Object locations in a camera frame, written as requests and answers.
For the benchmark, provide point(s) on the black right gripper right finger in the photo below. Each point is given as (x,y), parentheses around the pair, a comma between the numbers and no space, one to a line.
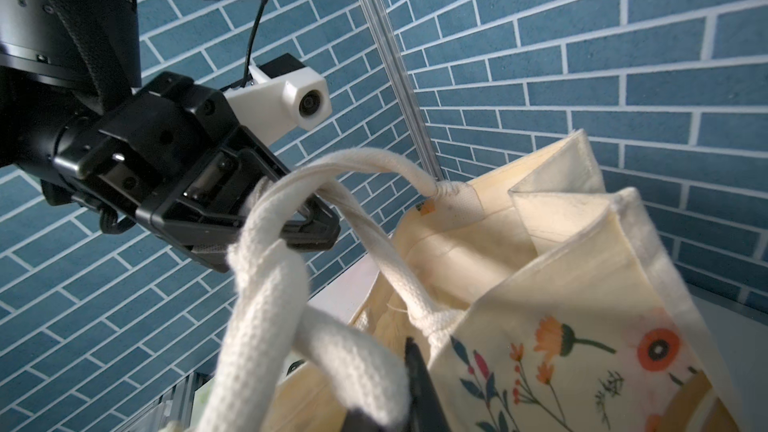
(425,413)

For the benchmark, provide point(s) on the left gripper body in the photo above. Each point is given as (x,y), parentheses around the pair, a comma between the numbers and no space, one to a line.
(177,159)

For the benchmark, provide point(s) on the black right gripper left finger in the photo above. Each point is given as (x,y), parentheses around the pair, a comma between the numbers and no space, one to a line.
(306,225)

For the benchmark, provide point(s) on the cream floral tote bag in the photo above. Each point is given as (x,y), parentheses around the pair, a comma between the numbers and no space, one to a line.
(539,301)

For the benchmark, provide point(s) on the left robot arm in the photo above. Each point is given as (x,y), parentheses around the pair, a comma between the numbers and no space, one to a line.
(60,58)

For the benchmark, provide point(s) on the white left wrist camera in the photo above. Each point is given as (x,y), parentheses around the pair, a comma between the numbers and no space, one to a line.
(281,95)

